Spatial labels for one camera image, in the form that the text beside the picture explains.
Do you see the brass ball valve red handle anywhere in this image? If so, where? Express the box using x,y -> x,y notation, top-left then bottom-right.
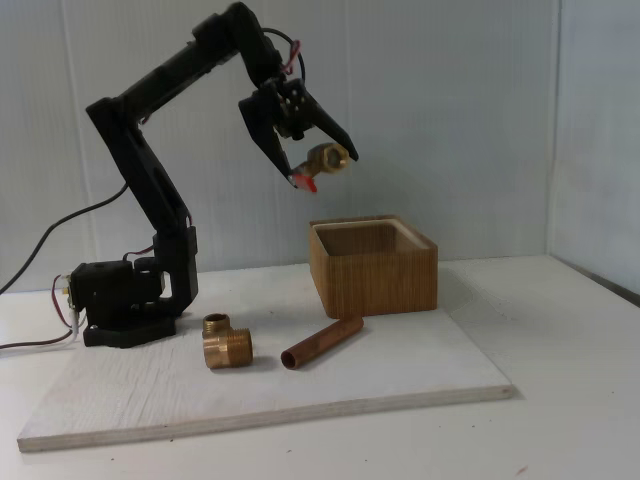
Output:
291,142 -> 350,194

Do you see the wooden box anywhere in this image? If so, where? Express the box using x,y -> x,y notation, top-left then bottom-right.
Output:
307,214 -> 440,320

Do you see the copper pipe piece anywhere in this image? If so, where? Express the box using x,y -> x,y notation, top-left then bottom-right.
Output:
280,314 -> 365,371

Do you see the white wooden board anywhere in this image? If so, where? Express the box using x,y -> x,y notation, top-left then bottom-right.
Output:
17,309 -> 516,454

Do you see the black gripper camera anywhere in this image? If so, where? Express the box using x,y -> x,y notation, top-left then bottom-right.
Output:
277,102 -> 307,144

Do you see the black cable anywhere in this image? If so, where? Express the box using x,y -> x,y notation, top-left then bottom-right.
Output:
0,182 -> 130,295

